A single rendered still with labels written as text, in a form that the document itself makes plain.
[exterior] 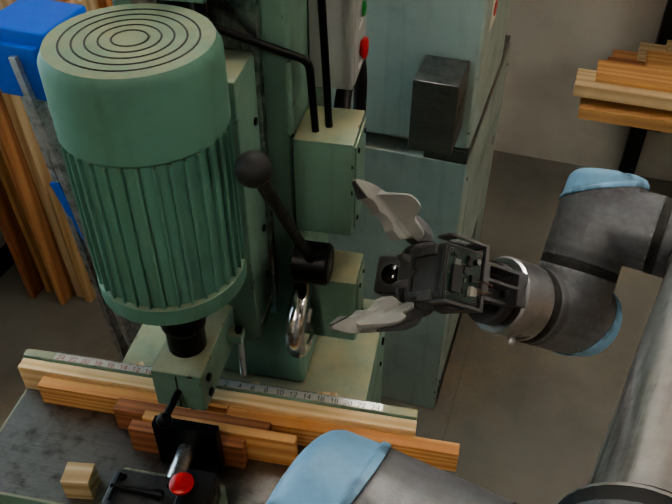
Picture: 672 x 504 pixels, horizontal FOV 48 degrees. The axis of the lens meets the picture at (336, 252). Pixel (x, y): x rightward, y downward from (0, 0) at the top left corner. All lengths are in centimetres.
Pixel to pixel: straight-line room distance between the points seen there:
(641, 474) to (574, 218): 45
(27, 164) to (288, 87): 160
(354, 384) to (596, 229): 58
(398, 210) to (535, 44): 241
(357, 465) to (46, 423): 83
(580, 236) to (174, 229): 45
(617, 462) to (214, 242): 48
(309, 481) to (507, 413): 192
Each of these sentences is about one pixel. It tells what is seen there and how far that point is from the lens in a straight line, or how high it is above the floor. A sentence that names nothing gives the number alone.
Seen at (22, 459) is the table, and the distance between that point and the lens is 120.
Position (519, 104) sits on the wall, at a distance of 327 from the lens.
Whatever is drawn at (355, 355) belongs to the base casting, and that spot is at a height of 80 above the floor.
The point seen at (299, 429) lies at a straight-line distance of 109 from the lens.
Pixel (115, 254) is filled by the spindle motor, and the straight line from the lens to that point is 83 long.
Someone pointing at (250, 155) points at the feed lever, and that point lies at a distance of 69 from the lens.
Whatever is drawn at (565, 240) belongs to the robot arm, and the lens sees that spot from 91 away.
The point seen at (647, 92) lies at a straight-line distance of 270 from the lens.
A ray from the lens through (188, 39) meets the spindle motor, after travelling 76.
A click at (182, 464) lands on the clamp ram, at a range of 105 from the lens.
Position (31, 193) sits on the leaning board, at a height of 44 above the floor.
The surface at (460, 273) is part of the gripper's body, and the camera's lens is 76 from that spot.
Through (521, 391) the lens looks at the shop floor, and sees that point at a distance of 240.
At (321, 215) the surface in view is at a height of 118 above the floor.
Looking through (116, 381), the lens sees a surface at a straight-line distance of 117.
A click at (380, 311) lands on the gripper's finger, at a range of 77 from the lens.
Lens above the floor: 182
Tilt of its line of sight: 41 degrees down
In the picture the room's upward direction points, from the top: straight up
